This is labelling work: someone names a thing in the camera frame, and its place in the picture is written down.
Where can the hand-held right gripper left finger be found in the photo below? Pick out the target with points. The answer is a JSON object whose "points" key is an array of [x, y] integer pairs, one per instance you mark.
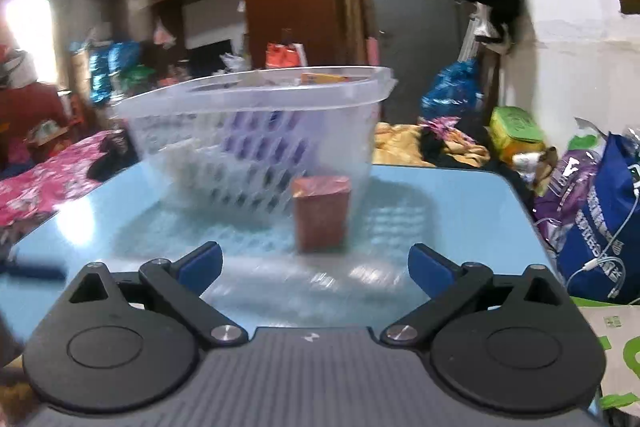
{"points": [[200, 268]]}

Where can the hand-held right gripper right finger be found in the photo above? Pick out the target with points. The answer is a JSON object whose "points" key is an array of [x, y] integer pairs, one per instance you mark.
{"points": [[432, 268]]}

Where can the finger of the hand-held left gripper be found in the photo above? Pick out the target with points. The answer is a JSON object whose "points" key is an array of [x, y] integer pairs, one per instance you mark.
{"points": [[30, 268]]}

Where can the red brown box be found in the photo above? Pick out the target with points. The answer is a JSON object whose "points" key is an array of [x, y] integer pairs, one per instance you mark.
{"points": [[320, 217]]}

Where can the purple tissue pack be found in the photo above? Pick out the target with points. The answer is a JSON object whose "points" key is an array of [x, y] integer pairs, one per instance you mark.
{"points": [[265, 142]]}

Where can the white plastic basket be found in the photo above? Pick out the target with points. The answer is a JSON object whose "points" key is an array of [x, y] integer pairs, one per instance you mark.
{"points": [[200, 117]]}

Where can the orange packet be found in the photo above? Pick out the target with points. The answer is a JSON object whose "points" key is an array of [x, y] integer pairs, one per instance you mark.
{"points": [[325, 78]]}

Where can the pink floral blanket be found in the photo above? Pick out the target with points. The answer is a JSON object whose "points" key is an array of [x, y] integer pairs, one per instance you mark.
{"points": [[50, 187]]}

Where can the yellow blanket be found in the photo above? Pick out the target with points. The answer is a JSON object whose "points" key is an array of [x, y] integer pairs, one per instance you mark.
{"points": [[397, 144]]}

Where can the dark floral cloth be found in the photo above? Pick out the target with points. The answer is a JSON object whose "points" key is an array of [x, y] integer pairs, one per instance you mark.
{"points": [[455, 137]]}

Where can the purple plastic bag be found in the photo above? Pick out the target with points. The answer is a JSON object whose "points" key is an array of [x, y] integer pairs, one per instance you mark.
{"points": [[560, 192]]}

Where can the green box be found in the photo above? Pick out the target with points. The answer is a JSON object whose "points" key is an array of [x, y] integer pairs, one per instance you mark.
{"points": [[515, 129]]}

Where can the blue tote bag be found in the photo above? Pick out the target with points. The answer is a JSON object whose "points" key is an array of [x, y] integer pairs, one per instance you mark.
{"points": [[590, 232]]}

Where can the blue plastic bag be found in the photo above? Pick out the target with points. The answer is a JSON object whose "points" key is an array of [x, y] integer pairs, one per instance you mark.
{"points": [[450, 89]]}

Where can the white and green paper bag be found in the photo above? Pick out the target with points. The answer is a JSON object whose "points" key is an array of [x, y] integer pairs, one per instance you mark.
{"points": [[615, 357]]}

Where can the shiny blue bags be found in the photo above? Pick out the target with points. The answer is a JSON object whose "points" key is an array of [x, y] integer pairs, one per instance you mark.
{"points": [[115, 67]]}

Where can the pink board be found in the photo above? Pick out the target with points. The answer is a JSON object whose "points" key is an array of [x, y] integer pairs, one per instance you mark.
{"points": [[373, 53]]}

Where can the orange and white plastic bag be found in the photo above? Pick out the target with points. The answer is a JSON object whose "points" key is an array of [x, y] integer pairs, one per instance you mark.
{"points": [[282, 56]]}

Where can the pink and white plastic bag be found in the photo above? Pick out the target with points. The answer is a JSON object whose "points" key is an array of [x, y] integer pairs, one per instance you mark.
{"points": [[162, 34]]}

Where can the white and black hanging garment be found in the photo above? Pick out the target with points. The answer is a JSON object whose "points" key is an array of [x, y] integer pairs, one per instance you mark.
{"points": [[492, 32]]}

